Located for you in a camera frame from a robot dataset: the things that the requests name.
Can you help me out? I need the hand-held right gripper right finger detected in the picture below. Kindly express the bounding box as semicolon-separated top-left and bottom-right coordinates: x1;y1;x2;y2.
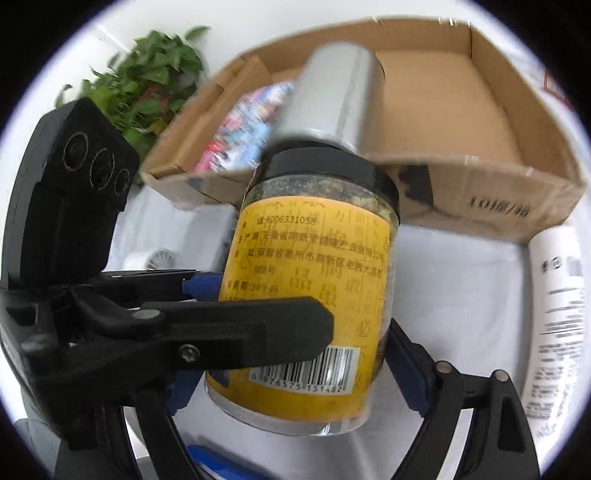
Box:
385;318;541;480

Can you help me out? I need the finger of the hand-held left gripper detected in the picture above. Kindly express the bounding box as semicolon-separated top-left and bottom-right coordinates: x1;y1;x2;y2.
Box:
99;269;225;302
74;295;334;372

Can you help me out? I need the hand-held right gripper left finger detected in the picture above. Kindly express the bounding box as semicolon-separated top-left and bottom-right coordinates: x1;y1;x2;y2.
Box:
55;368;206;480

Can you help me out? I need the yellow can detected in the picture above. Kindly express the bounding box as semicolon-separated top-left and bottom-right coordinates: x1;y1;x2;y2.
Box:
204;142;400;437

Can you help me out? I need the cardboard box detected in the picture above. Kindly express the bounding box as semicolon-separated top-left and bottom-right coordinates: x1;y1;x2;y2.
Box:
139;16;591;245

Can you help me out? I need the small white fan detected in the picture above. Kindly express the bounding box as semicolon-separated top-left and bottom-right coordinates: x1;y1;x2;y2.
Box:
121;203;238;274

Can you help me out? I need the blue object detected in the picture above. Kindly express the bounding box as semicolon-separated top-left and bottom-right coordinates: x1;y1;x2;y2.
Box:
187;445;278;480

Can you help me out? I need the white cloth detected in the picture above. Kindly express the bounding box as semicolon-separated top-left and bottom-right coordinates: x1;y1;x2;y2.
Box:
14;185;591;480

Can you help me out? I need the green leafy plant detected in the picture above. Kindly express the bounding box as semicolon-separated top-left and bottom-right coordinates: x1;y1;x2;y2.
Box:
55;25;213;160

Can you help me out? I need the white printed bottle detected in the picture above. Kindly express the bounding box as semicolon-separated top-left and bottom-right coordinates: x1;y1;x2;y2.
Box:
519;226;591;435

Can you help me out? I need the colourful printed packet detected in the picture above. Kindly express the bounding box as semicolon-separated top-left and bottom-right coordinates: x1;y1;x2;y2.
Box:
194;82;296;175

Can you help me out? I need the silver metal cylinder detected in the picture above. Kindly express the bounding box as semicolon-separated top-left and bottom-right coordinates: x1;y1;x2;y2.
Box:
272;44;386;153

